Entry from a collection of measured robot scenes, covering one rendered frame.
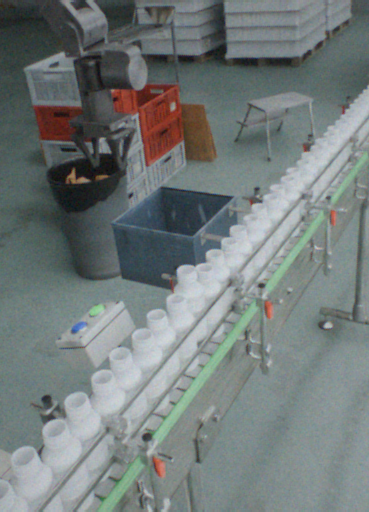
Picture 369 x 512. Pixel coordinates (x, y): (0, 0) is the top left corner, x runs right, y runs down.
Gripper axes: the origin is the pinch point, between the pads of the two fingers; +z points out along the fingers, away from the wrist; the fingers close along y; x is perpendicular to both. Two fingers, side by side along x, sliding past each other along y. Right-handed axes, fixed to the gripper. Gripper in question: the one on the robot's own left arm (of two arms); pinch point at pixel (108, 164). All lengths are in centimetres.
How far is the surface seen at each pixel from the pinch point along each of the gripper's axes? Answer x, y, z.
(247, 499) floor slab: -38, -3, 140
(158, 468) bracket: 33, -27, 35
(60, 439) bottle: 42, -17, 25
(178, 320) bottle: 7.2, -16.4, 27.3
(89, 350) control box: 18.4, -2.7, 30.6
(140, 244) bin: -50, 36, 51
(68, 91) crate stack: -177, 171, 40
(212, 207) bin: -81, 25, 50
